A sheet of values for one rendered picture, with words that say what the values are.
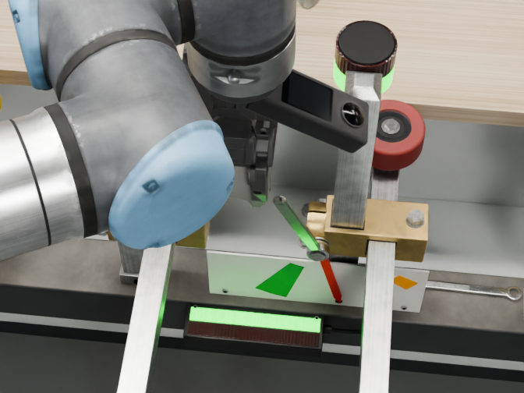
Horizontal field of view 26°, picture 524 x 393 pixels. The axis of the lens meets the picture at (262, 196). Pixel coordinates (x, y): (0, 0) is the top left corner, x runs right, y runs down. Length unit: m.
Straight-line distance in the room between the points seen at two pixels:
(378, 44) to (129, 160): 0.46
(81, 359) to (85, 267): 0.74
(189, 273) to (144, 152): 0.73
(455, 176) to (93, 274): 0.50
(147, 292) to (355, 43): 0.36
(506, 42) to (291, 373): 0.93
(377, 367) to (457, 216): 0.44
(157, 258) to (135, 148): 0.57
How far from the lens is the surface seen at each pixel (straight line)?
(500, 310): 1.43
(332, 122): 0.99
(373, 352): 1.21
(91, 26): 0.78
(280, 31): 0.88
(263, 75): 0.91
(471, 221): 1.59
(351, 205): 1.23
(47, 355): 2.19
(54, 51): 0.79
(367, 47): 1.11
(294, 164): 1.55
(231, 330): 1.39
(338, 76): 1.13
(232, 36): 0.87
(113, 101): 0.73
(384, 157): 1.29
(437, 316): 1.42
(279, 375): 2.14
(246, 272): 1.36
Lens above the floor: 1.94
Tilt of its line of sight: 57 degrees down
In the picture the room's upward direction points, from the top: straight up
